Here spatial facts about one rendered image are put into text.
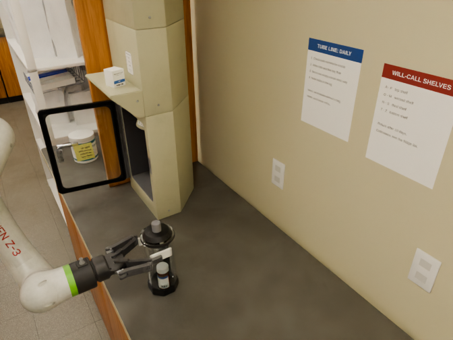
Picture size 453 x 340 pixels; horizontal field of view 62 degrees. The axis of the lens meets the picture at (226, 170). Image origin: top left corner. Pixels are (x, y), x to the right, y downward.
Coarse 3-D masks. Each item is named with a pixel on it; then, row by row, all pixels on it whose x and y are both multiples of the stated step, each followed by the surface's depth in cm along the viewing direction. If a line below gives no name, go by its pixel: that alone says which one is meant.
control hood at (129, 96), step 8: (96, 80) 142; (104, 80) 142; (104, 88) 134; (112, 88) 134; (120, 88) 134; (128, 88) 133; (136, 88) 133; (112, 96) 127; (120, 96) 128; (128, 96) 130; (136, 96) 132; (120, 104) 129; (128, 104) 131; (136, 104) 133; (136, 112) 134; (144, 112) 136
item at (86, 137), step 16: (80, 112) 156; (96, 112) 159; (48, 128) 153; (64, 128) 156; (80, 128) 159; (96, 128) 162; (112, 128) 165; (64, 144) 159; (80, 144) 162; (96, 144) 165; (112, 144) 168; (64, 160) 162; (80, 160) 165; (96, 160) 168; (112, 160) 172; (64, 176) 166; (80, 176) 169; (96, 176) 172; (112, 176) 175
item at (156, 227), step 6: (156, 222) 115; (150, 228) 118; (156, 228) 115; (162, 228) 118; (168, 228) 118; (144, 234) 116; (150, 234) 115; (156, 234) 115; (162, 234) 115; (168, 234) 116; (150, 240) 114; (156, 240) 114; (162, 240) 114
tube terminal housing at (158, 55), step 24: (120, 24) 132; (120, 48) 139; (144, 48) 126; (168, 48) 131; (144, 72) 129; (168, 72) 134; (144, 96) 133; (168, 96) 138; (144, 120) 139; (168, 120) 142; (168, 144) 147; (168, 168) 152; (192, 168) 176; (144, 192) 166; (168, 192) 157; (168, 216) 162
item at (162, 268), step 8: (144, 240) 115; (168, 240) 115; (144, 248) 118; (152, 248) 115; (160, 248) 115; (160, 264) 118; (168, 264) 120; (152, 272) 120; (160, 272) 120; (168, 272) 121; (152, 280) 122; (160, 280) 121; (168, 280) 122; (160, 288) 123
